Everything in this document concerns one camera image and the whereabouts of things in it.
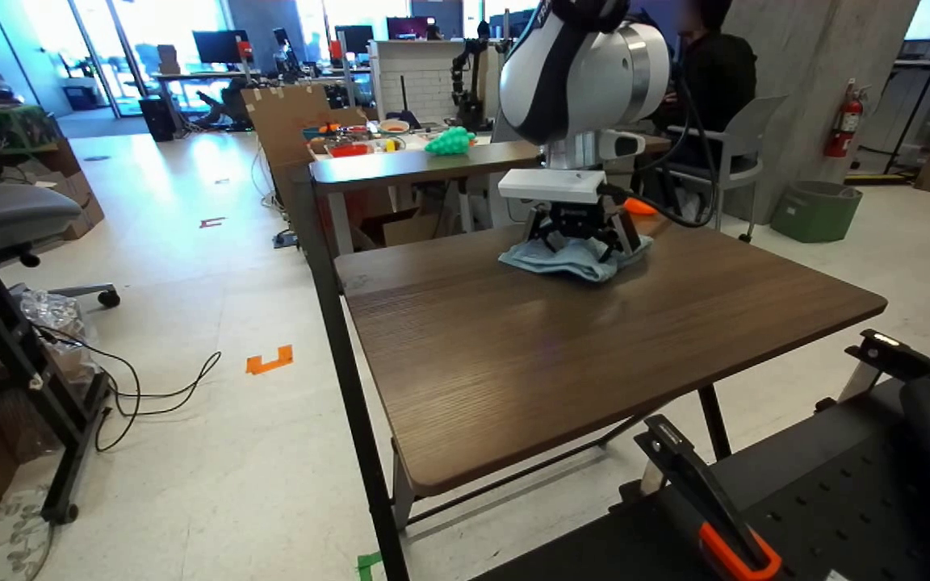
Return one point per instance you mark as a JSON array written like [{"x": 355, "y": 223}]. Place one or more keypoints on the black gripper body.
[{"x": 571, "y": 219}]

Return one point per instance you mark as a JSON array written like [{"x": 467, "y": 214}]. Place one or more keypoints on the light blue towel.
[{"x": 581, "y": 270}]

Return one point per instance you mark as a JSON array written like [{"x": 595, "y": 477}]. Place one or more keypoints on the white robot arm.
[{"x": 614, "y": 75}]

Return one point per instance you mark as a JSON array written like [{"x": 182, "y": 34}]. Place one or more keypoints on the orange carrot toy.
[{"x": 645, "y": 208}]

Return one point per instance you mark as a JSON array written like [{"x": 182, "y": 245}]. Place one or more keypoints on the cardboard box under side table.
[{"x": 410, "y": 227}]

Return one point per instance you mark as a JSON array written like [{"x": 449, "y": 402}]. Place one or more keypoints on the green crumpled toy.
[{"x": 449, "y": 139}]

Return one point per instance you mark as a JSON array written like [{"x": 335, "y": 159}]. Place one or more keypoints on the gray plastic chair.
[{"x": 750, "y": 163}]

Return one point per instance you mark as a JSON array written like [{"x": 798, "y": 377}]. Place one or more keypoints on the brown wooden side table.
[{"x": 410, "y": 163}]

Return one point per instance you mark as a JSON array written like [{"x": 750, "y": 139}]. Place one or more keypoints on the person in black shirt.
[{"x": 719, "y": 68}]

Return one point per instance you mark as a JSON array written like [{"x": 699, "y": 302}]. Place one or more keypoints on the green round bin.
[{"x": 816, "y": 212}]

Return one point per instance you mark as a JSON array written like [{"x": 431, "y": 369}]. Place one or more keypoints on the red flat toy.
[{"x": 351, "y": 149}]

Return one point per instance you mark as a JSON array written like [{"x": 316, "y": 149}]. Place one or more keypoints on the red fire extinguisher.
[{"x": 841, "y": 128}]

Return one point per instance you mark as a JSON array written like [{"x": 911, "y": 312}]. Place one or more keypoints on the black computer monitor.
[
  {"x": 354, "y": 37},
  {"x": 218, "y": 46}
]

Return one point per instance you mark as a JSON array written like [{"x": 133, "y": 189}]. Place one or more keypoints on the large cardboard panel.
[{"x": 289, "y": 123}]

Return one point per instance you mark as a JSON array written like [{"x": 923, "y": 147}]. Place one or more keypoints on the orange floor tape marker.
[{"x": 268, "y": 364}]

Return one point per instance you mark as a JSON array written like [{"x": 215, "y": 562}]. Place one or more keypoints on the green floor tape marker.
[{"x": 370, "y": 565}]

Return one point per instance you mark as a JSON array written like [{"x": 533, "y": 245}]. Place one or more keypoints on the gray office chair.
[{"x": 7, "y": 212}]

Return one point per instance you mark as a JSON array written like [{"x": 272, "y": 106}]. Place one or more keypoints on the white wrist camera unit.
[{"x": 550, "y": 185}]

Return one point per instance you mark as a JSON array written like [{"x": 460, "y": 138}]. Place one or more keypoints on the black camera tripod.
[{"x": 24, "y": 358}]

